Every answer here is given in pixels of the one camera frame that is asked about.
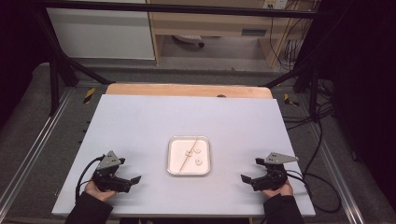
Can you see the wooden table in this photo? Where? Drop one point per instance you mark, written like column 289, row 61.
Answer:
column 174, row 90

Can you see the black metal frame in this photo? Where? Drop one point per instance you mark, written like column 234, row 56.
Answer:
column 186, row 8

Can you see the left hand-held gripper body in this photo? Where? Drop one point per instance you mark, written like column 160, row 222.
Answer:
column 109, row 161

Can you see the light wooden desk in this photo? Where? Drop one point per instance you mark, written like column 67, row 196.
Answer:
column 202, row 23

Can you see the yellow black striped tape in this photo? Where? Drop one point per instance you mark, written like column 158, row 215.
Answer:
column 289, row 100
column 89, row 95

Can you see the person's right hand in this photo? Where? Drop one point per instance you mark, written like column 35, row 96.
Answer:
column 278, row 190

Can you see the small white round piece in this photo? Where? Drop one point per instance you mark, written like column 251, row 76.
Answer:
column 188, row 152
column 197, row 151
column 198, row 161

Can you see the large white board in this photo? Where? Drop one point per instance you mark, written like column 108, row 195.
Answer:
column 155, row 124

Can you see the person's left hand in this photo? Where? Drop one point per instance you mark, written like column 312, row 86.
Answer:
column 99, row 195

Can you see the white power strip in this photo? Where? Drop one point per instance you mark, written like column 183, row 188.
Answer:
column 275, row 3

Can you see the square metal tray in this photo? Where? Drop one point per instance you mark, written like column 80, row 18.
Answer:
column 204, row 146

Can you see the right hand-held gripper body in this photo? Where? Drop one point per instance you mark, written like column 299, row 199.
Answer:
column 275, row 179

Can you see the aluminium floor rail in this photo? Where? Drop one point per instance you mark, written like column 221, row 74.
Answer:
column 336, row 168
column 37, row 140

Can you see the white chair base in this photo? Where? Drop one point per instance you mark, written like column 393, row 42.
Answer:
column 188, row 38

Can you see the white cabinet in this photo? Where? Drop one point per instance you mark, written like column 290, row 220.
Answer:
column 102, row 31

